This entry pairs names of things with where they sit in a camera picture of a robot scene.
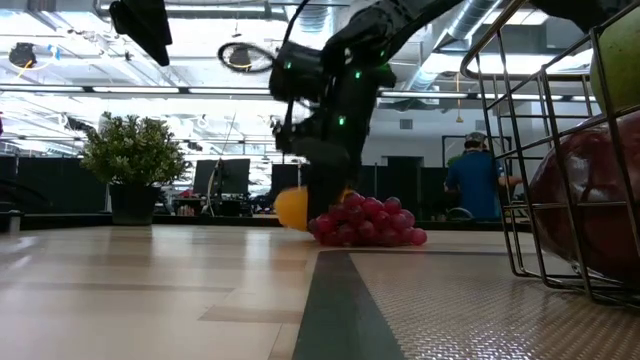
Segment grey bordered table mat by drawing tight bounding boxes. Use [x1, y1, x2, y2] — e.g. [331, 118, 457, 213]
[292, 248, 640, 360]

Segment black room partition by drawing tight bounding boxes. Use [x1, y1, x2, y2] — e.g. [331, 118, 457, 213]
[271, 163, 309, 201]
[0, 155, 109, 215]

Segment wire basket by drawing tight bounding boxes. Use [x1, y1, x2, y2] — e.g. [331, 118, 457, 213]
[458, 0, 640, 311]

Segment green apple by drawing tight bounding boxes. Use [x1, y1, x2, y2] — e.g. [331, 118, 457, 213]
[589, 4, 640, 114]

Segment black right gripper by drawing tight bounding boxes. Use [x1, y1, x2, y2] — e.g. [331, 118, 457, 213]
[273, 84, 366, 222]

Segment green potted plant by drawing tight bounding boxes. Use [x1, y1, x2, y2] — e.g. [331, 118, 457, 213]
[79, 113, 190, 227]

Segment long light strip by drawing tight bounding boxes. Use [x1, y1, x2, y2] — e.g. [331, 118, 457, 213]
[0, 84, 601, 101]

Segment person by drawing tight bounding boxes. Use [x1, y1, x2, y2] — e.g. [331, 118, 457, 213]
[443, 131, 524, 222]

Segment yellow orange mango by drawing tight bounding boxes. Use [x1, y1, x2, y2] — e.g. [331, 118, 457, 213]
[273, 185, 357, 233]

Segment silver ventilation duct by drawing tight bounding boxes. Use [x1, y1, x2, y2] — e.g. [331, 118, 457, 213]
[414, 0, 497, 92]
[298, 3, 334, 36]

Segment black computer monitors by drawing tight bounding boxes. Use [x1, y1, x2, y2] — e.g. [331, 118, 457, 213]
[192, 158, 251, 196]

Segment dark red fruit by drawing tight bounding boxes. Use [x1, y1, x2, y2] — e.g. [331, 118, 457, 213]
[528, 110, 640, 284]

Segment black ceiling cable reel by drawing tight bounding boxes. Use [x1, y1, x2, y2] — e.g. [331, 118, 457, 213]
[227, 45, 254, 72]
[8, 42, 39, 69]

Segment red grape bunch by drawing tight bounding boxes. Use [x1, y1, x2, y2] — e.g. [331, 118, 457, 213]
[307, 191, 429, 248]

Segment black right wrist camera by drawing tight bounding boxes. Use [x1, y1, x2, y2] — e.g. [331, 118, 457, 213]
[268, 40, 326, 104]

